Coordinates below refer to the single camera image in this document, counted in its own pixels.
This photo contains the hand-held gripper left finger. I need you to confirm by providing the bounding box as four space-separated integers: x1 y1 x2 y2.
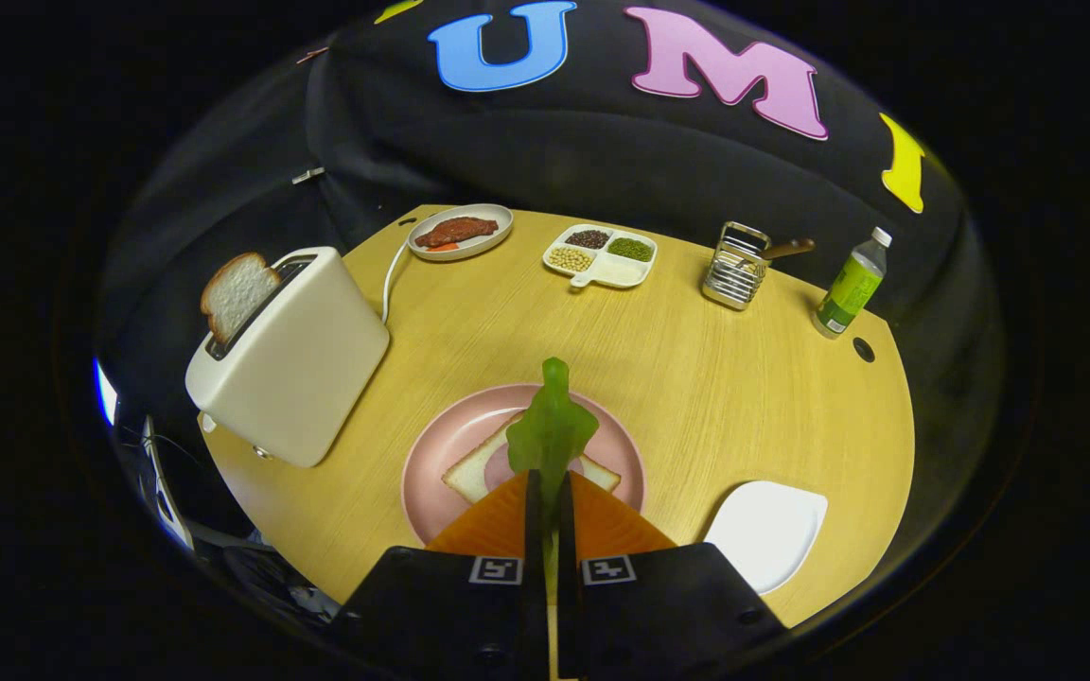
332 470 551 677

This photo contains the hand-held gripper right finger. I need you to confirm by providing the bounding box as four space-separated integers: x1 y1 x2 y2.
559 471 787 678

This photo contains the green lettuce leaf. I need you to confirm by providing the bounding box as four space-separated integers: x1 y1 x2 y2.
506 358 601 606

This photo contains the toasted bread slice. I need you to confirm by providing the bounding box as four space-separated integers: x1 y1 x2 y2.
201 253 283 344

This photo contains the square white plate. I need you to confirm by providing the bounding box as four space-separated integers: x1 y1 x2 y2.
703 480 830 596

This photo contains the bread slice with ham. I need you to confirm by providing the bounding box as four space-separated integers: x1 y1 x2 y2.
441 411 622 504

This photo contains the pink plate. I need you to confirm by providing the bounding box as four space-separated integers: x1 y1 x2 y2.
401 383 646 545

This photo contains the white toaster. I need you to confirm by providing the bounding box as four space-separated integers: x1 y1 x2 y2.
185 246 391 469

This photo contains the white device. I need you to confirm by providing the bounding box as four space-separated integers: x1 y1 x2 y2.
143 416 196 551

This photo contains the white divided condiment dish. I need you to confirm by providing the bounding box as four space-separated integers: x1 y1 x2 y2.
543 223 659 289

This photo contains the green label plastic bottle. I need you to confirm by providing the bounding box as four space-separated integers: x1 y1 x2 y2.
812 226 893 340

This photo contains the brown steak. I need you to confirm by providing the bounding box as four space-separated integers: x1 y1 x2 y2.
414 217 501 250

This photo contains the round white plate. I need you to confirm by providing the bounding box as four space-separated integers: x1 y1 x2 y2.
407 203 515 263

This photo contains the bright screen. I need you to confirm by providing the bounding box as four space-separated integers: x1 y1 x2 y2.
94 359 118 427

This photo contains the black backdrop cloth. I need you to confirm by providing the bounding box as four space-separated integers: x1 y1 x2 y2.
96 0 1005 417

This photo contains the white toaster cable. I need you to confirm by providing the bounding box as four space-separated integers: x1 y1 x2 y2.
380 238 413 324

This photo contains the metal wire holder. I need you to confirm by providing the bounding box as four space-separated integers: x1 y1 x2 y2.
701 221 773 311

